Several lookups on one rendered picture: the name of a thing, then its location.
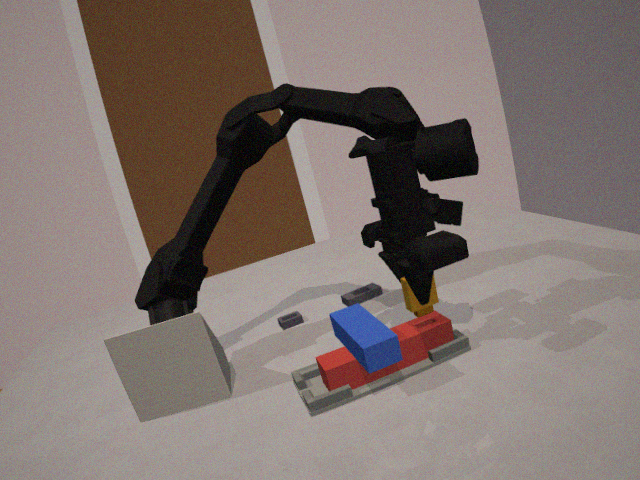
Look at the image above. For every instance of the blue rectangular block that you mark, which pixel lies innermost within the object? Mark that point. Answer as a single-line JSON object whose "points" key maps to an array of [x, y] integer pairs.
{"points": [[372, 343]]}

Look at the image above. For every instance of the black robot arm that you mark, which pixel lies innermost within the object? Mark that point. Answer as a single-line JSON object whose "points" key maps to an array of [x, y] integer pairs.
{"points": [[403, 146]]}

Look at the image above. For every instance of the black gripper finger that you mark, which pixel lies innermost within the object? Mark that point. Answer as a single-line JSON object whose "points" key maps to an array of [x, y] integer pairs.
{"points": [[419, 282], [391, 261]]}

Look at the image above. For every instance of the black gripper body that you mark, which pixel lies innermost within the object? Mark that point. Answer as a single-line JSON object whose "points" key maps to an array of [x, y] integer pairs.
{"points": [[402, 226]]}

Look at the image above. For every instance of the orange rectangular block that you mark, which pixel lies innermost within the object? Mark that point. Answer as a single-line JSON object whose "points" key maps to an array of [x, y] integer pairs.
{"points": [[413, 305]]}

